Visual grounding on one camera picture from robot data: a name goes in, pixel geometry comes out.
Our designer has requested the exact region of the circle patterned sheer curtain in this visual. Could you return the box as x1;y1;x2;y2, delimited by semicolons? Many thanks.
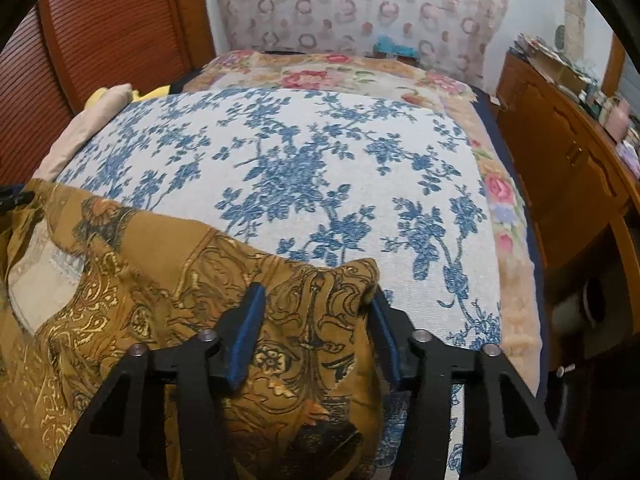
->
210;0;511;91

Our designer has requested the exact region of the pile of folded clothes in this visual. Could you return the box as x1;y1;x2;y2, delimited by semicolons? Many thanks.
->
515;34;551;58

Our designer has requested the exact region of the small wooden box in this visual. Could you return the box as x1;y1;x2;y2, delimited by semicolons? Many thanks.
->
370;52;418;67

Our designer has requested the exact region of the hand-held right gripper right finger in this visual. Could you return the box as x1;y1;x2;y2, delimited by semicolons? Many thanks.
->
367;287;576;480

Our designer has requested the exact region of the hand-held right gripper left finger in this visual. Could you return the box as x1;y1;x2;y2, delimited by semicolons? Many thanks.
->
50;282;268;480

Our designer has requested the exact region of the cardboard box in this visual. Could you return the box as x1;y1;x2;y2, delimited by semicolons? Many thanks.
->
527;52;591;93

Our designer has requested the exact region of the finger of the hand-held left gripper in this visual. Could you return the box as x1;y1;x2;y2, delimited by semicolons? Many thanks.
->
0;187;27;213

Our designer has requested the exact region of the pale rounded object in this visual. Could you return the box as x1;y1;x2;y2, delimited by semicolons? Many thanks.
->
550;280;608;346

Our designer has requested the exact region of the wooden louvered wardrobe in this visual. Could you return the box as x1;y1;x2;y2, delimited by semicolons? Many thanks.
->
0;0;216;191

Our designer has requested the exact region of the blue plastic bag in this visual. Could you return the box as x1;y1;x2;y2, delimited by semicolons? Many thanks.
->
372;35;421;59

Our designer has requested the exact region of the long wooden cabinet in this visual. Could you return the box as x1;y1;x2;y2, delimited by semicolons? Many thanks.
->
495;47;640;361

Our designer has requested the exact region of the blue floral white sheet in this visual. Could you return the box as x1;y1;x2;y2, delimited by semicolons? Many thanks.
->
52;87;503;480

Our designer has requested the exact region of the floral cream blanket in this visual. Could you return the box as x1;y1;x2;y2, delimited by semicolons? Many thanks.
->
182;50;543;401

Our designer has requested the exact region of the tied beige window curtain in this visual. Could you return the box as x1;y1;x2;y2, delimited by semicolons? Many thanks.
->
560;0;587;61

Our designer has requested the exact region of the pink tissue pack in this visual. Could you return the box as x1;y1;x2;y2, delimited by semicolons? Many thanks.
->
617;140;640;178

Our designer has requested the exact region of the pink thermos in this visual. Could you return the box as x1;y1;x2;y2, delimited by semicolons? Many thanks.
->
606;99;632;141

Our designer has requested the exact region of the yellow plush toy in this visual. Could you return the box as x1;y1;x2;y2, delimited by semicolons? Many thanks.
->
84;85;173;110

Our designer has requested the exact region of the pale pink cloth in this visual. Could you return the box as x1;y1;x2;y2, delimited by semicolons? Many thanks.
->
32;85;133;183

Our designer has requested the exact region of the mustard patterned top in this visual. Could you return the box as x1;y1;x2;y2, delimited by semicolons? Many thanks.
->
0;177;388;480

